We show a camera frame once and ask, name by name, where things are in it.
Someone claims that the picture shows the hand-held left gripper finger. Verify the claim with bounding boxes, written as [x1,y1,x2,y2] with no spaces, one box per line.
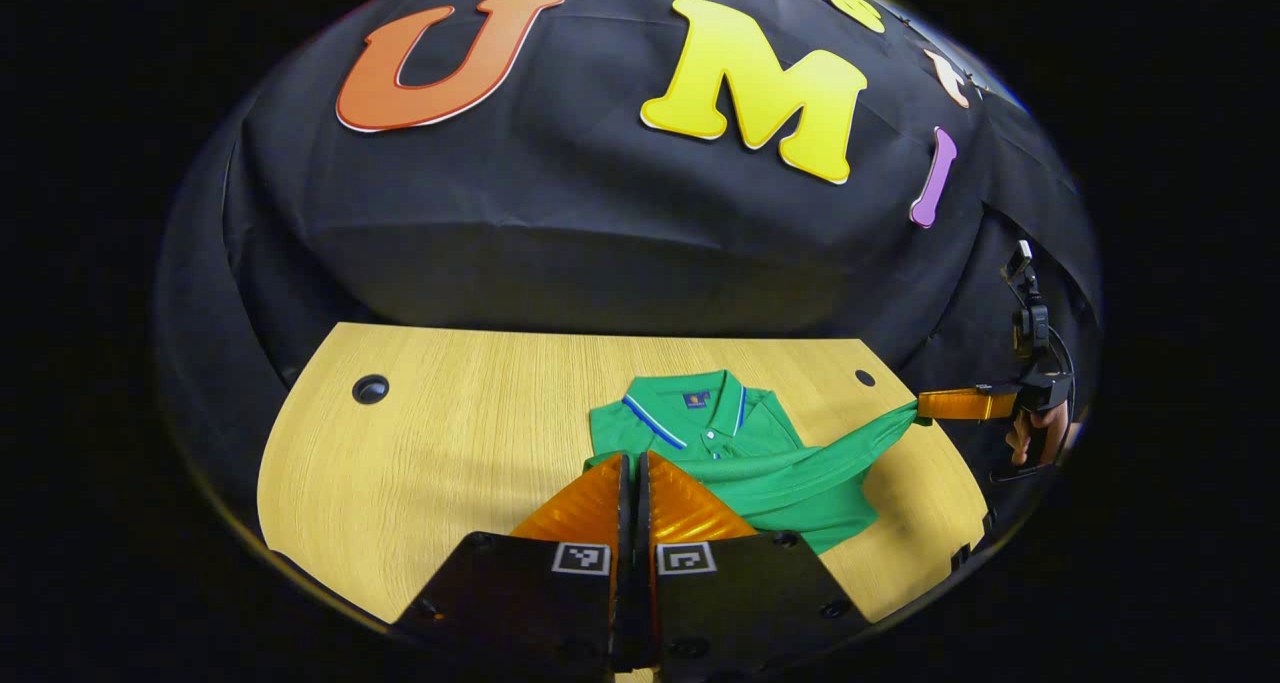
[636,451,873,679]
[392,451,633,664]

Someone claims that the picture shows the green T-shirt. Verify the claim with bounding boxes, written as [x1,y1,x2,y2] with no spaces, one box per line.
[585,368,921,556]

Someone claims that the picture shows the black backdrop cloth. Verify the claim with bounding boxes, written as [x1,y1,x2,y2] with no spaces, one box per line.
[155,0,1106,524]

